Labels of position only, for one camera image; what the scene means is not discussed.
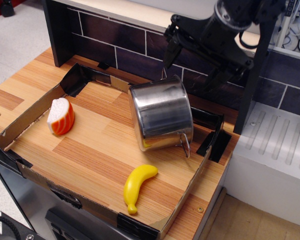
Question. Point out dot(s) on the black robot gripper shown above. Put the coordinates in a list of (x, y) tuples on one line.
[(212, 39)]

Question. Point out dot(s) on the stainless steel pot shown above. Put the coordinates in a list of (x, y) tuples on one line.
[(161, 114)]

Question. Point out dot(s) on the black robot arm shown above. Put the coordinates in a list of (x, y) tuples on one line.
[(260, 12)]

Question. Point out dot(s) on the cardboard fence with black tape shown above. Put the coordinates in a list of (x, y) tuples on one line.
[(81, 174)]

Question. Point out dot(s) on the yellow toy banana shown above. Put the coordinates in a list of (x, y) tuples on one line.
[(133, 185)]

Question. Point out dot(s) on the white dish drainer block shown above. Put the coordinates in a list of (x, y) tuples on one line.
[(264, 170)]

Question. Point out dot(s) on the orange white salmon sushi toy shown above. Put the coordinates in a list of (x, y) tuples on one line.
[(61, 116)]

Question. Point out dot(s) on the black device bottom left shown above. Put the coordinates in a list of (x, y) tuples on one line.
[(57, 228)]

